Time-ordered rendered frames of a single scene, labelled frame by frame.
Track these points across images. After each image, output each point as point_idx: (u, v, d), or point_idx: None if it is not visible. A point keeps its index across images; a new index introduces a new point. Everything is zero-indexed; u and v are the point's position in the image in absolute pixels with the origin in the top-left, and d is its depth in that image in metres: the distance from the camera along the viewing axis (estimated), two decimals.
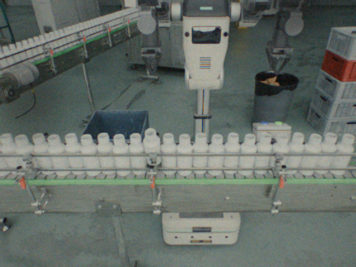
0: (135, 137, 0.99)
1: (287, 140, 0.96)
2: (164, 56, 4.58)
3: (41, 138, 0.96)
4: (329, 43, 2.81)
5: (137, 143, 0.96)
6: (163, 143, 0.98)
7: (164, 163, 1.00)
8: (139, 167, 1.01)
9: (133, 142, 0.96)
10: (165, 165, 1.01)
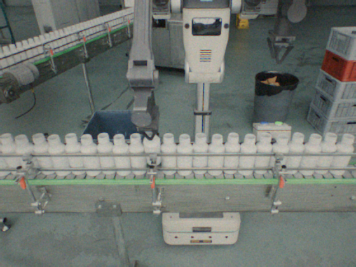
0: (135, 137, 0.99)
1: (287, 140, 0.96)
2: (164, 56, 4.58)
3: (41, 138, 0.96)
4: (329, 43, 2.81)
5: (137, 143, 0.96)
6: (163, 143, 0.98)
7: (164, 163, 1.00)
8: (139, 167, 1.01)
9: (133, 142, 0.96)
10: (165, 165, 1.01)
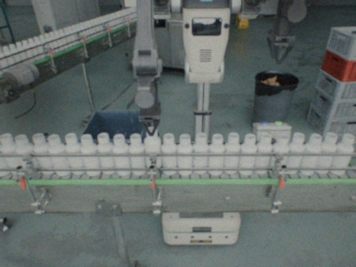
0: (136, 138, 0.99)
1: (287, 140, 0.95)
2: (164, 56, 4.58)
3: (41, 138, 0.96)
4: (329, 43, 2.81)
5: (137, 143, 0.96)
6: (163, 143, 0.98)
7: (165, 164, 1.00)
8: (138, 168, 1.01)
9: (133, 142, 0.96)
10: (166, 166, 1.01)
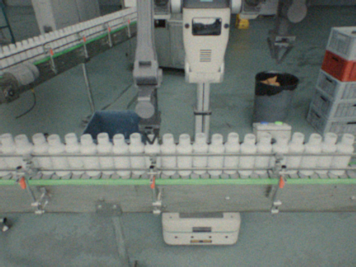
0: (135, 137, 0.99)
1: (287, 140, 0.96)
2: (164, 56, 4.58)
3: (41, 138, 0.96)
4: (329, 43, 2.81)
5: (137, 143, 0.96)
6: (163, 143, 0.98)
7: (164, 164, 1.00)
8: (138, 167, 1.01)
9: (133, 141, 0.96)
10: (166, 166, 1.01)
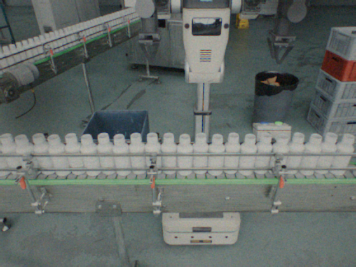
0: (135, 137, 0.99)
1: (287, 140, 0.96)
2: (164, 56, 4.58)
3: (41, 138, 0.96)
4: (329, 43, 2.81)
5: (138, 142, 0.97)
6: (163, 142, 0.99)
7: (164, 163, 1.01)
8: (140, 166, 1.01)
9: (133, 141, 0.96)
10: (165, 164, 1.01)
